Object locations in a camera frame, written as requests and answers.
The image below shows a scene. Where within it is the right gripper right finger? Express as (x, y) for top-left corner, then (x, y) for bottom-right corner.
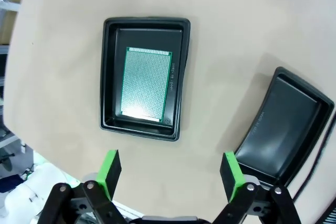
(212, 151), (301, 224)

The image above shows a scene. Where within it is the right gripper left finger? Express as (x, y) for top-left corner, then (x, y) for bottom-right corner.
(38, 149), (132, 224)

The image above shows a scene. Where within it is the black plastic ESD tray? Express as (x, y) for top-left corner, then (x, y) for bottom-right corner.
(99, 16), (192, 143)
(234, 66), (335, 187)

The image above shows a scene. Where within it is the green perforated circuit board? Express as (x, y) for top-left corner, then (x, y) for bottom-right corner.
(120, 46), (174, 122)

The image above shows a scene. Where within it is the thin black cable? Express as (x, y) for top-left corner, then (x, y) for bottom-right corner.
(290, 115), (336, 201)

